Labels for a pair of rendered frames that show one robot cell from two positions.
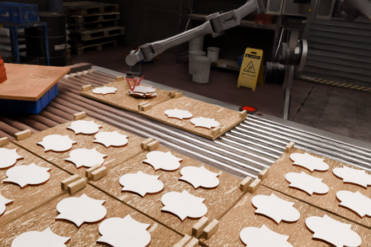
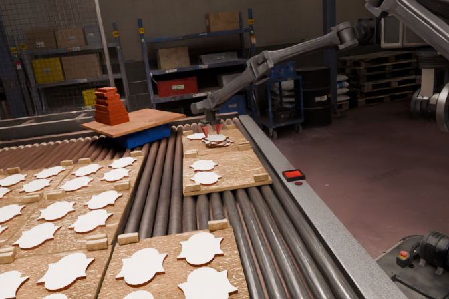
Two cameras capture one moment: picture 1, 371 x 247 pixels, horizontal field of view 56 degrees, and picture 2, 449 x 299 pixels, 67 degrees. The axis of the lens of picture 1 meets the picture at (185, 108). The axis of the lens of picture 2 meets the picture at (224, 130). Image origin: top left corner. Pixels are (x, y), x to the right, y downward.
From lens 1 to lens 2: 1.41 m
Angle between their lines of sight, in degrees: 50
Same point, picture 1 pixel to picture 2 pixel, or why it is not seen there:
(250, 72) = not seen: outside the picture
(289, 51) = (421, 101)
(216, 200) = (59, 243)
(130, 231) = not seen: outside the picture
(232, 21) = (263, 64)
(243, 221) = (33, 267)
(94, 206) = (10, 214)
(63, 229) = not seen: outside the picture
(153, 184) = (57, 213)
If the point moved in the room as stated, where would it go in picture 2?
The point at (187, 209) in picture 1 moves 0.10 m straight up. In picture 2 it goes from (30, 239) to (21, 210)
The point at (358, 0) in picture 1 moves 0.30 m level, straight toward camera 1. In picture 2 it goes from (397, 9) to (293, 20)
